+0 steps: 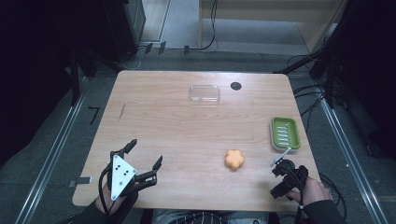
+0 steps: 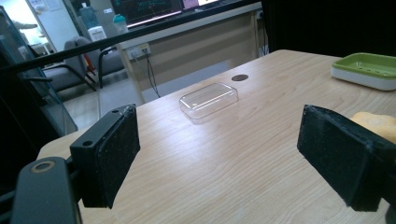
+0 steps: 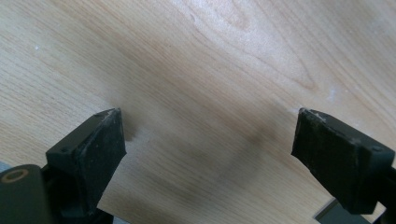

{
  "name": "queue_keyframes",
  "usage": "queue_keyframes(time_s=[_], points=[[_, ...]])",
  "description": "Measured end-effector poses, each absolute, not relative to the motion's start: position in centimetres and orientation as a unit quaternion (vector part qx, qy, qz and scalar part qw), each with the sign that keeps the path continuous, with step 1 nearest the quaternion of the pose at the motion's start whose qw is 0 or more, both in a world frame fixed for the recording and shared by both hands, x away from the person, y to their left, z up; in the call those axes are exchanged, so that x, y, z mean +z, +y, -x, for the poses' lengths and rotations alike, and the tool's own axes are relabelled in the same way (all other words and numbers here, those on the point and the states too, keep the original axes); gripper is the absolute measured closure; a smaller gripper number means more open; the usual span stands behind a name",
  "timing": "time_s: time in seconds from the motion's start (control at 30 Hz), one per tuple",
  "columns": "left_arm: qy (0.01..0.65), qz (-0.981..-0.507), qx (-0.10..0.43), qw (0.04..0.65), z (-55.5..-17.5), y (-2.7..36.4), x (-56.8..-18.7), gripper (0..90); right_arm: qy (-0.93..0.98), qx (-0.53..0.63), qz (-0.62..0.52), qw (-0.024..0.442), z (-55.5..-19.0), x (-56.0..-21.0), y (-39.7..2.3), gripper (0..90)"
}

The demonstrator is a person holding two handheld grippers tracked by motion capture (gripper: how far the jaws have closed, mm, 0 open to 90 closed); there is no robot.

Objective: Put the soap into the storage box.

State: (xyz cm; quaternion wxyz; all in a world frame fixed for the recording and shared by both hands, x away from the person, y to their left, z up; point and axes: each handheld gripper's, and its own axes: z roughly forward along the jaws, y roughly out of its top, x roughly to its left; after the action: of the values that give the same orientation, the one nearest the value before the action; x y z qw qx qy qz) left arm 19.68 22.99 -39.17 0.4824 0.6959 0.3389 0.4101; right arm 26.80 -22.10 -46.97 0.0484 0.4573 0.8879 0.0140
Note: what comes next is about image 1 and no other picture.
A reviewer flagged clear plastic container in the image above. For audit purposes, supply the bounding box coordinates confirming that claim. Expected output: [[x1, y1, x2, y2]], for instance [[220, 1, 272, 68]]
[[189, 84, 221, 105]]

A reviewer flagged black angled floor tape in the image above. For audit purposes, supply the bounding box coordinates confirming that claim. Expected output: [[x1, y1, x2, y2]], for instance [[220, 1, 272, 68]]
[[87, 105, 101, 126]]

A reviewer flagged person's torso clothing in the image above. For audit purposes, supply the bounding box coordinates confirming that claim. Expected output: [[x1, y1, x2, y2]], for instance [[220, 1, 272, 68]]
[[141, 208, 281, 224]]

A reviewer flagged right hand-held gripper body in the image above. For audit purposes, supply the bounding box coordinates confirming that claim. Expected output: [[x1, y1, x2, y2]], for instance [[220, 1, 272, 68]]
[[269, 147, 310, 191]]

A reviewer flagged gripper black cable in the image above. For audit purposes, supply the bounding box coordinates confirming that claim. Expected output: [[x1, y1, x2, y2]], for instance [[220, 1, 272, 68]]
[[289, 167, 307, 224], [97, 163, 116, 217]]

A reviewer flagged person's right hand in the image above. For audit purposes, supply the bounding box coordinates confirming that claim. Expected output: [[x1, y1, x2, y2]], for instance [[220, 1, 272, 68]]
[[286, 175, 333, 207]]

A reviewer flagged small grey table tag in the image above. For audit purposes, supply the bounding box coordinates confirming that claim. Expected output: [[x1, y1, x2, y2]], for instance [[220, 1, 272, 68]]
[[68, 175, 93, 188]]

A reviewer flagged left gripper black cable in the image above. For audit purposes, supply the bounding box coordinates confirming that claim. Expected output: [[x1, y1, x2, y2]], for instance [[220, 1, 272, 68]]
[[97, 163, 116, 217]]

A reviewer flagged dark cabinet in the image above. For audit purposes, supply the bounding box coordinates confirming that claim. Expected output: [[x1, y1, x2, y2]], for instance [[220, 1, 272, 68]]
[[101, 0, 147, 63]]

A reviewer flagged bundle of black floor cables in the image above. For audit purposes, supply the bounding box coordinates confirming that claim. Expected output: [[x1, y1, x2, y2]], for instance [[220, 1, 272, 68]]
[[286, 53, 339, 133]]

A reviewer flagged black metal stand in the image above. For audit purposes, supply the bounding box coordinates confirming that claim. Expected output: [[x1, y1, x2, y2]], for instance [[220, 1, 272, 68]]
[[68, 46, 97, 106], [273, 31, 339, 108]]

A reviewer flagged metal floor rail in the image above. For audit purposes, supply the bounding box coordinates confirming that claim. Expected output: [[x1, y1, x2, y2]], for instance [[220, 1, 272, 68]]
[[13, 77, 90, 224], [318, 96, 390, 224]]

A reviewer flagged green soap dish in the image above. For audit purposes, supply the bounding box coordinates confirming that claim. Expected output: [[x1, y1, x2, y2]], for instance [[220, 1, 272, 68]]
[[269, 116, 302, 152]]

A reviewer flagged hanging black cable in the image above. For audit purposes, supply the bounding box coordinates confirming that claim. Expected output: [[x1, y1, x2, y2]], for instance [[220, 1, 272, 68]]
[[188, 0, 219, 52]]

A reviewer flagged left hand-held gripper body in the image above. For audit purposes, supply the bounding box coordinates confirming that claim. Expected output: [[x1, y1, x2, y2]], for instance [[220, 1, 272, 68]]
[[106, 149, 158, 202]]

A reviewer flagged person's left hand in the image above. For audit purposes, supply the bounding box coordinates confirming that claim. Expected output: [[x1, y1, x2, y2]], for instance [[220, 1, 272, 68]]
[[94, 186, 139, 217]]

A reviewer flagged orange flower-shaped soap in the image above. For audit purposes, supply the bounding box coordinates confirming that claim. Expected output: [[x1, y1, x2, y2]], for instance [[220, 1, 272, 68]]
[[224, 149, 246, 171]]

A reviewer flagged black looped floor cable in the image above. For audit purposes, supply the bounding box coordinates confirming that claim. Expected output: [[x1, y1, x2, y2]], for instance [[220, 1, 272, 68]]
[[318, 172, 348, 220]]

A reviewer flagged light wooden furniture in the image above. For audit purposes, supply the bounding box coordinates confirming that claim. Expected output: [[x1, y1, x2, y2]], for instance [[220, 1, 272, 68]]
[[198, 0, 349, 54]]

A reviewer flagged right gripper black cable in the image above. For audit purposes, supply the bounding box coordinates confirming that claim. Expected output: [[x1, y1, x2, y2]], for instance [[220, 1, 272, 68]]
[[289, 167, 307, 224]]

